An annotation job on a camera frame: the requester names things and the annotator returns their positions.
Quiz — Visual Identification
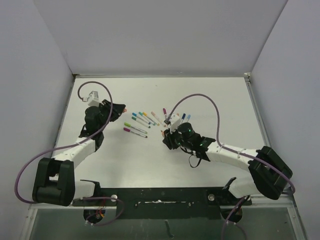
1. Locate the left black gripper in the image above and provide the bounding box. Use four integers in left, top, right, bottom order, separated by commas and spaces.
97, 99, 125, 132

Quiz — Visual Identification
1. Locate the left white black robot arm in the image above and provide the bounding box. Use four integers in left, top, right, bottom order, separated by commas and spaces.
32, 99, 126, 206

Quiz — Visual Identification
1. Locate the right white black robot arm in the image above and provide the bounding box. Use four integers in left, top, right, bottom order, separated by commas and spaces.
162, 122, 293, 205

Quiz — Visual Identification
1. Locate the light blue capped pen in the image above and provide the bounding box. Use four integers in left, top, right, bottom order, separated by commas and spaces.
132, 112, 150, 125

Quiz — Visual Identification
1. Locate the green capped pen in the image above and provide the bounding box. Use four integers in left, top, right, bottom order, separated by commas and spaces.
124, 122, 148, 134

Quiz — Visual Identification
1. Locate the magenta capped pen lower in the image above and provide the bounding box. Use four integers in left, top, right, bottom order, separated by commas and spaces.
123, 127, 148, 139

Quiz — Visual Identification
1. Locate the yellow capped pen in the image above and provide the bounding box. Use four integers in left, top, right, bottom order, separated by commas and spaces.
142, 112, 160, 126

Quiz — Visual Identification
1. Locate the magenta capped pen upright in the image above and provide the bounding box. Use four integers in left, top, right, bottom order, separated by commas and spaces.
162, 108, 167, 120

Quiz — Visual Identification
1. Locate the pink capped pen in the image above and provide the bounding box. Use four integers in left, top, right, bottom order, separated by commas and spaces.
151, 111, 167, 127

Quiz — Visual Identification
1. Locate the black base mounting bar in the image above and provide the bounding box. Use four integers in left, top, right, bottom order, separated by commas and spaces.
72, 187, 252, 224

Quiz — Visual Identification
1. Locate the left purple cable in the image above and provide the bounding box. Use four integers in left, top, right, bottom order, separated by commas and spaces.
14, 81, 126, 227

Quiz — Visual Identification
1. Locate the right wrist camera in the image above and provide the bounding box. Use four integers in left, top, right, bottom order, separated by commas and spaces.
164, 114, 181, 133

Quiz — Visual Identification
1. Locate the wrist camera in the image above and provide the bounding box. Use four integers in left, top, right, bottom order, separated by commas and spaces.
164, 114, 181, 133
82, 91, 100, 107

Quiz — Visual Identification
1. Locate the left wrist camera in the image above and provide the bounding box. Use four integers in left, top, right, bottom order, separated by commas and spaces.
82, 91, 100, 107

